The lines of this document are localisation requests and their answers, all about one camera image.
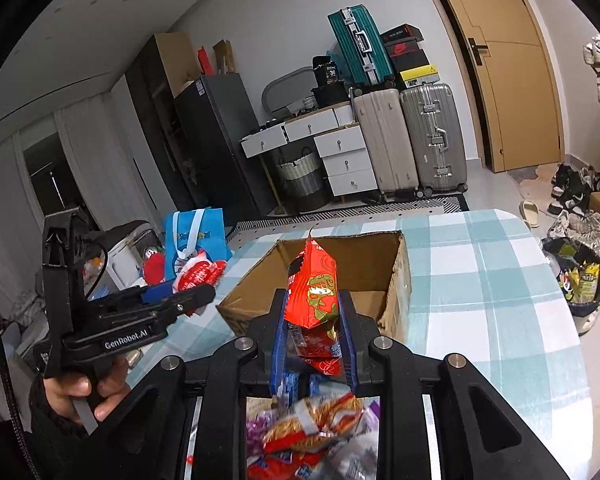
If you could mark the white drawer desk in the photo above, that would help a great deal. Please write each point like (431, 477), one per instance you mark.
(339, 141)

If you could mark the beige suitcase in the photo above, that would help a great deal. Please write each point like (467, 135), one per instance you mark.
(383, 125)

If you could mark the black trash bin with bags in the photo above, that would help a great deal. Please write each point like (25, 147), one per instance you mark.
(577, 269)

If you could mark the SF cardboard box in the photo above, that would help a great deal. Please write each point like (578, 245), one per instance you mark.
(372, 267)

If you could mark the left hand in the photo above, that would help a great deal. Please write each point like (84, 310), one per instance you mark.
(61, 391)

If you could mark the stacked shoe boxes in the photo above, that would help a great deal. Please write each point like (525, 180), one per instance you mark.
(409, 61)

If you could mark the teal suitcase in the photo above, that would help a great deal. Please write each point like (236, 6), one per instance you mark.
(362, 47)

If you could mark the striped laundry basket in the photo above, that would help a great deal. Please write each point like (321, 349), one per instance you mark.
(304, 181)

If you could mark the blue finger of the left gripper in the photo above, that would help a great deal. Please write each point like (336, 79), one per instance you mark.
(190, 297)

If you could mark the red green snack packet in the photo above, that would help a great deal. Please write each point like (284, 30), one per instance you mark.
(312, 309)

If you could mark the orange noodle snack packet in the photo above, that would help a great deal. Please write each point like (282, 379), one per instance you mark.
(314, 423)

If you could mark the dark refrigerator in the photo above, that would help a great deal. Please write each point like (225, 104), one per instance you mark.
(216, 115)

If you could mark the wooden door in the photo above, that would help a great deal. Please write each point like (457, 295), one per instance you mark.
(516, 82)

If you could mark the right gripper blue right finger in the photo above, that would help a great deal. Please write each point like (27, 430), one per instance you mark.
(346, 340)

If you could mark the grey oval mirror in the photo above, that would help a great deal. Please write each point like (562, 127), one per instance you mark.
(284, 97)

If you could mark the blue Doraemon tote bag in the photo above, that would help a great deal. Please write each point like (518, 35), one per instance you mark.
(188, 232)

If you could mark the silver suitcase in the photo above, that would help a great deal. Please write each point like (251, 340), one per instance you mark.
(436, 138)

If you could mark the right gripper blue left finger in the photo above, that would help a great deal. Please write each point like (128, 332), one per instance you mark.
(279, 350)

